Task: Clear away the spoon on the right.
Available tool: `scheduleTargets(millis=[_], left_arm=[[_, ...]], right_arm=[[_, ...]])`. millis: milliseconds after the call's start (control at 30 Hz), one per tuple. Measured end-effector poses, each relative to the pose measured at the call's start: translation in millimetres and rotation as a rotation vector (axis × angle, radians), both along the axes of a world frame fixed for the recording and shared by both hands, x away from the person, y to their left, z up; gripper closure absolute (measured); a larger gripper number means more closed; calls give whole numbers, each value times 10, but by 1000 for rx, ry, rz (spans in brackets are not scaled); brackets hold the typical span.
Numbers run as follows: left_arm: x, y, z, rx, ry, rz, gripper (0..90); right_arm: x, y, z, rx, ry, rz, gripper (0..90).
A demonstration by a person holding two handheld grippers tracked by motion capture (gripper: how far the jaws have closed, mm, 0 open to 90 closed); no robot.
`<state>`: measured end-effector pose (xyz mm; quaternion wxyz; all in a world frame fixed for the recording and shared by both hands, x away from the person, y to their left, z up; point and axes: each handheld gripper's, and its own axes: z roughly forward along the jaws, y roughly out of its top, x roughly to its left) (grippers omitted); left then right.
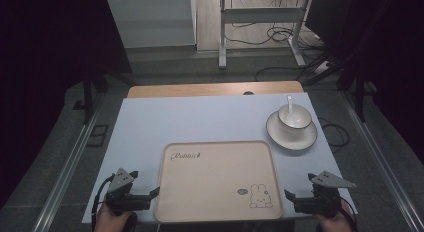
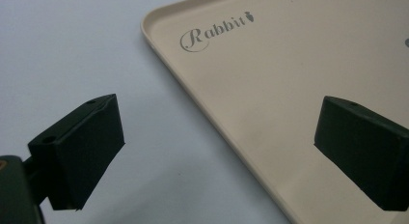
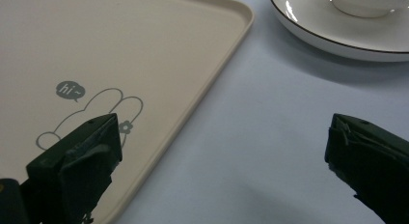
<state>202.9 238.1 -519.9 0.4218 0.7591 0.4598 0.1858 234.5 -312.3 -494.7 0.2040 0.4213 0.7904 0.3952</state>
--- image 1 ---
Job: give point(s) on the aluminium floor rail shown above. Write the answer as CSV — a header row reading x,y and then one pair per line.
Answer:
x,y
66,172
383,162

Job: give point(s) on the white bowl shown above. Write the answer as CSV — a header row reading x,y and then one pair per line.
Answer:
x,y
301,118

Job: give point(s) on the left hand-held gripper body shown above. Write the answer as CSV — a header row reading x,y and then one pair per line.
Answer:
x,y
120,183

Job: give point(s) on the black tripod legs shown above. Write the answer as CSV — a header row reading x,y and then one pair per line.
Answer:
x,y
320,70

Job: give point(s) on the person's left hand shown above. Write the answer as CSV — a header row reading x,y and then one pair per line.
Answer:
x,y
111,222

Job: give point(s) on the white cabinet panel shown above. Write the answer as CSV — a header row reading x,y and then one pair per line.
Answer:
x,y
151,22

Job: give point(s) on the white metal desk frame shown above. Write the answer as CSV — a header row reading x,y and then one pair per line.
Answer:
x,y
261,14

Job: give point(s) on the pale blue table mat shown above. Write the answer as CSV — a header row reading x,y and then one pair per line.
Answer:
x,y
200,120

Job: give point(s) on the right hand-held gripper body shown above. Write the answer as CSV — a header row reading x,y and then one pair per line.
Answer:
x,y
325,200

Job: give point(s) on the person's right hand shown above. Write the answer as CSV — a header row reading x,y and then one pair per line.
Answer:
x,y
336,224

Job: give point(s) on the black metal stand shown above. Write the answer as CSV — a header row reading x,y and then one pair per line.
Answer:
x,y
360,98
88,98

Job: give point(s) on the beige tray with rabbit print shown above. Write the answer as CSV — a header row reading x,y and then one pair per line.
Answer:
x,y
213,182

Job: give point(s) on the white plate with dark rim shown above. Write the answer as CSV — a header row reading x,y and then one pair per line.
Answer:
x,y
293,138

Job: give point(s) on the white ceramic spoon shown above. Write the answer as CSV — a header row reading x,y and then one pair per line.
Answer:
x,y
290,107

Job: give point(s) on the dark desk grommet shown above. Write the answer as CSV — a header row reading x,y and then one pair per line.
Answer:
x,y
248,93

